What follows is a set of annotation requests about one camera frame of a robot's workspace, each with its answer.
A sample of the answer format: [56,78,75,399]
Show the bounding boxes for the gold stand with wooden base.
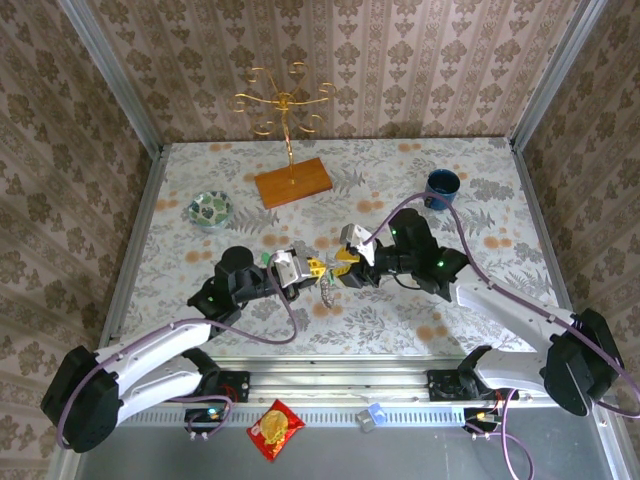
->
[228,62,337,210]

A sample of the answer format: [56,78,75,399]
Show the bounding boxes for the leaf pattern bowl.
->
[187,191,236,234]

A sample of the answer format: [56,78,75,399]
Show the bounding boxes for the dark blue mug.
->
[423,168,461,212]

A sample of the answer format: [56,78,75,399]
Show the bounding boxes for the floral patterned tablecloth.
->
[119,137,574,359]

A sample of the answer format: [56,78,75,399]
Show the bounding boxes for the small controller circuit board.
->
[462,407,504,435]
[184,405,232,435]

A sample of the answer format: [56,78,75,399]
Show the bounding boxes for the small blue grey packet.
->
[355,403,387,433]

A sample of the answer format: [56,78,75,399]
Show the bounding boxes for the slotted metal strip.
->
[89,407,469,426]

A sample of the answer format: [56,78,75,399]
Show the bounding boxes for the red snack packet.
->
[245,398,307,464]

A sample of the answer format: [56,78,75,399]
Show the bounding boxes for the grey metal sheet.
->
[47,422,626,480]

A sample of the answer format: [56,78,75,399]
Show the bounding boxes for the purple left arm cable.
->
[55,257,300,451]

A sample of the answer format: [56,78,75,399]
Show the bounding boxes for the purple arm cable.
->
[55,257,300,451]
[359,193,640,419]

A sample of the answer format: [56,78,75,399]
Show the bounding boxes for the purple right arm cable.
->
[359,193,640,419]

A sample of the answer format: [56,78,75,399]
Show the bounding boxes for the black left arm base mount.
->
[161,369,251,404]

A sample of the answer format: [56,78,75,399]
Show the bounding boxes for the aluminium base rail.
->
[69,355,619,409]

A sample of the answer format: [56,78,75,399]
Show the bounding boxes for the short purple base cable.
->
[182,389,236,442]

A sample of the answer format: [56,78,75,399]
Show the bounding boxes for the aluminium table edge rail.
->
[509,139,589,362]
[94,144,169,359]

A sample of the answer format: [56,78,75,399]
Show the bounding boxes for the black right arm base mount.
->
[426,368,521,403]

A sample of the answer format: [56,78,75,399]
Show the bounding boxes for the long purple base cable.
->
[469,384,536,480]

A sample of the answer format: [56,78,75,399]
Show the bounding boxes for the aluminium frame post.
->
[509,0,609,151]
[55,0,165,157]

